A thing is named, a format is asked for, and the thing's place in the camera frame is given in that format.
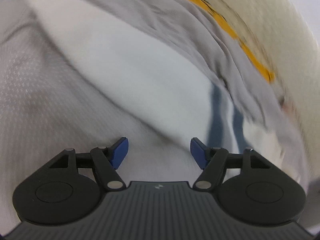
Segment grey garment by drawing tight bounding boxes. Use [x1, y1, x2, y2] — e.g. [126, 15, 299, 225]
[0, 0, 308, 180]

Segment cream quilted mattress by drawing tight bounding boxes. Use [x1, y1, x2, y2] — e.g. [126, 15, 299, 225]
[200, 0, 320, 155]

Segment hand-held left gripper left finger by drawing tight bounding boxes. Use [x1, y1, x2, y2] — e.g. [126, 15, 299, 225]
[49, 137, 130, 192]

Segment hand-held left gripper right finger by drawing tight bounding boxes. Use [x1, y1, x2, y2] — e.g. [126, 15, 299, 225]
[190, 137, 272, 191]

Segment white fleece sweater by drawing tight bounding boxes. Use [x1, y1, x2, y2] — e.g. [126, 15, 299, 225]
[24, 0, 253, 155]

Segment white patterned bedsheet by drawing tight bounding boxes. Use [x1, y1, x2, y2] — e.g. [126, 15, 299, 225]
[0, 40, 215, 230]

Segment yellow pillow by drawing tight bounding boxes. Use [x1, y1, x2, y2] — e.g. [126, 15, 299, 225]
[172, 0, 275, 83]

